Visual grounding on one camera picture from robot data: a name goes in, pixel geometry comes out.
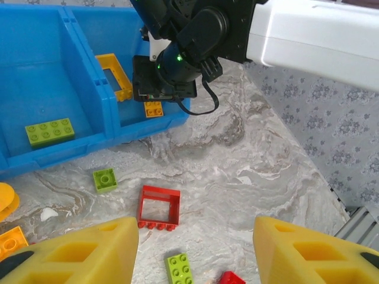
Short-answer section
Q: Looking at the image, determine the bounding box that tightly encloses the small green lego brick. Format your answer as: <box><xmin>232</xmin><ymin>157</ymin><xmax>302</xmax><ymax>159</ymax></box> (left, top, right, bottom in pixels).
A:
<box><xmin>92</xmin><ymin>167</ymin><xmax>118</xmax><ymax>195</ymax></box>

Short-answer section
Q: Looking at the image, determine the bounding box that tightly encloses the blue three-compartment bin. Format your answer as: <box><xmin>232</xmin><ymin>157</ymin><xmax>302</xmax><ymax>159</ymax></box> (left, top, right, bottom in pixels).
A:
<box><xmin>0</xmin><ymin>4</ymin><xmax>192</xmax><ymax>180</ymax></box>

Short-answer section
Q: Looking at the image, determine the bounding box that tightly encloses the orange lego window frame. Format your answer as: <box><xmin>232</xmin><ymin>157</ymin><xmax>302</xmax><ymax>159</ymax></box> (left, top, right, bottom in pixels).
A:
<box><xmin>95</xmin><ymin>53</ymin><xmax>133</xmax><ymax>102</ymax></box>

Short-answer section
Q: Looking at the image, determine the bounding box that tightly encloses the orange oval lego piece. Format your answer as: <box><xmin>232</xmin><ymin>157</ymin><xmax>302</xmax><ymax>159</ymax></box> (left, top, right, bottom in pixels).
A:
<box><xmin>0</xmin><ymin>182</ymin><xmax>21</xmax><ymax>222</ymax></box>

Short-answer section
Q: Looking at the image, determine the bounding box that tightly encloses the small orange lego brick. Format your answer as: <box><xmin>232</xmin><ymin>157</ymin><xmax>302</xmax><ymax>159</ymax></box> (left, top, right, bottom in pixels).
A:
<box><xmin>144</xmin><ymin>100</ymin><xmax>164</xmax><ymax>118</ymax></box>
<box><xmin>0</xmin><ymin>225</ymin><xmax>30</xmax><ymax>261</ymax></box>

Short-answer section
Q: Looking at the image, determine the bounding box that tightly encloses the long red lego brick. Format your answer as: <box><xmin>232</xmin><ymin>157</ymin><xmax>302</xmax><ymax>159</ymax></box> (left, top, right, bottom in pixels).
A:
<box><xmin>218</xmin><ymin>270</ymin><xmax>246</xmax><ymax>284</ymax></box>

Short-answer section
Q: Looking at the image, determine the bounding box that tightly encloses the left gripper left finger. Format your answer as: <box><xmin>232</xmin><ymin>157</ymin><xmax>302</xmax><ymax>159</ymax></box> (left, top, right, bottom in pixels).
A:
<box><xmin>0</xmin><ymin>216</ymin><xmax>139</xmax><ymax>284</ymax></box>

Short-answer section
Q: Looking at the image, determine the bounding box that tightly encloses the long green lego brick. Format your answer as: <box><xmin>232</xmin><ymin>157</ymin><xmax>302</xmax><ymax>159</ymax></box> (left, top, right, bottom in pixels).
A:
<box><xmin>25</xmin><ymin>117</ymin><xmax>75</xmax><ymax>149</ymax></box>
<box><xmin>164</xmin><ymin>253</ymin><xmax>196</xmax><ymax>284</ymax></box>

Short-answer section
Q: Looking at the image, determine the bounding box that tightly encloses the aluminium side rail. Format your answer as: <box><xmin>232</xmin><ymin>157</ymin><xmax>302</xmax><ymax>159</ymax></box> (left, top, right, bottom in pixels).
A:
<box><xmin>327</xmin><ymin>183</ymin><xmax>379</xmax><ymax>252</ymax></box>

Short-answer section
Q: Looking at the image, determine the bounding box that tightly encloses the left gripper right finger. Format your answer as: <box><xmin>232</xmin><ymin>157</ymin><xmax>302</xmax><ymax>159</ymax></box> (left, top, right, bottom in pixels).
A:
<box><xmin>253</xmin><ymin>216</ymin><xmax>379</xmax><ymax>284</ymax></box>

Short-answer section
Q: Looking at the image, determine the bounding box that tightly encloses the right gripper thin black cable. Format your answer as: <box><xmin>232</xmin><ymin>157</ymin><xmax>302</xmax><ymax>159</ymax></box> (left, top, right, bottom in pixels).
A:
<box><xmin>176</xmin><ymin>78</ymin><xmax>220</xmax><ymax>116</ymax></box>

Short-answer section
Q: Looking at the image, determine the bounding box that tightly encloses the red lego window frame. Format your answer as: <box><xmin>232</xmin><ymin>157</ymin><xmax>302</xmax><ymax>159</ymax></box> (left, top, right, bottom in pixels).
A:
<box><xmin>137</xmin><ymin>185</ymin><xmax>181</xmax><ymax>232</ymax></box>

